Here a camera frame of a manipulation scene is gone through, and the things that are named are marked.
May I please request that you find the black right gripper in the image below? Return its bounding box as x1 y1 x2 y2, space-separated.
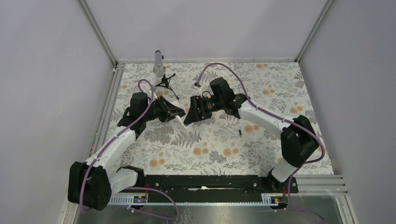
184 95 224 125

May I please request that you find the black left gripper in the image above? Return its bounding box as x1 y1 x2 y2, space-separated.
142 95 184 122

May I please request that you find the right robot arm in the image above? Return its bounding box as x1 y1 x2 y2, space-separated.
184 77 319 192

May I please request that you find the black mini tripod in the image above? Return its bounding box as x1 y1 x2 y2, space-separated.
156 73 180 100

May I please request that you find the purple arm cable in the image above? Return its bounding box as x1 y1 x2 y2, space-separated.
78 79 181 221
194 62 327 224

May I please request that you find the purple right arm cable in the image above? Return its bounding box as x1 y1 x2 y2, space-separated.
194 62 327 224

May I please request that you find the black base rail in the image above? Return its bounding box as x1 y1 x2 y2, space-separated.
136 175 298 203

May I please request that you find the silver microphone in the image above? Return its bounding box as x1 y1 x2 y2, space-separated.
153 50 166 77

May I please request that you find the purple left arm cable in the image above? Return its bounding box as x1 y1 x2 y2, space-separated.
78 79 181 221

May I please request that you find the white remote control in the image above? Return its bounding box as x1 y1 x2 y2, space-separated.
176 115 190 129

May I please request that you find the floral table mat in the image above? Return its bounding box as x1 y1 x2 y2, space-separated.
110 63 321 175

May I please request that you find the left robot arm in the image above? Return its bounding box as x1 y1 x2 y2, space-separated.
67 92 185 210

